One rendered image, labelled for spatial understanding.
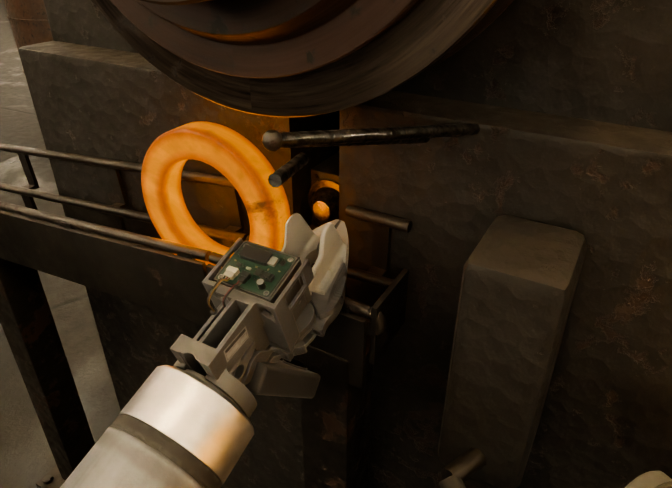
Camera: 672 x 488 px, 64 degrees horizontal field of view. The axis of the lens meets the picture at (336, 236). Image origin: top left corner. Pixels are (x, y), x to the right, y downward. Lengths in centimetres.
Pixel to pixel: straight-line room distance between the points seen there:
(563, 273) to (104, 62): 58
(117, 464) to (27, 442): 110
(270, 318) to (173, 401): 9
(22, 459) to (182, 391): 108
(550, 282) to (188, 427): 27
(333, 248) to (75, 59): 45
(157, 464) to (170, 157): 33
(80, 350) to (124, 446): 129
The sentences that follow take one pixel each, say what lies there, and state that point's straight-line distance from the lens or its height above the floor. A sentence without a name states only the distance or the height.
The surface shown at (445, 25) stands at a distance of 38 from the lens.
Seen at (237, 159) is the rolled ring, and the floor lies 82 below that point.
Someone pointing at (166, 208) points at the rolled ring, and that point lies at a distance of 65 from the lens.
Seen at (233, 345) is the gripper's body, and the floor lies 75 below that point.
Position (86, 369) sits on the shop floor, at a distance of 161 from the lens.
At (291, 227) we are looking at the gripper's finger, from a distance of 50.
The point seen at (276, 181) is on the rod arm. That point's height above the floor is 87.
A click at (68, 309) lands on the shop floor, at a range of 185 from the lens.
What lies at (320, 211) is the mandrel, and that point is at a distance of 62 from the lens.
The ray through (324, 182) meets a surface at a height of 76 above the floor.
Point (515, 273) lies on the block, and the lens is 42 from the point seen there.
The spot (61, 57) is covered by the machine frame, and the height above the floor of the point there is 87.
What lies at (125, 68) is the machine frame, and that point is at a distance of 73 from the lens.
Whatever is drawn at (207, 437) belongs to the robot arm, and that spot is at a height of 72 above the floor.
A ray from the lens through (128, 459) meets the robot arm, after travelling 39.
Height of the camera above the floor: 102
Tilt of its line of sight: 30 degrees down
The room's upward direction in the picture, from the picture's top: straight up
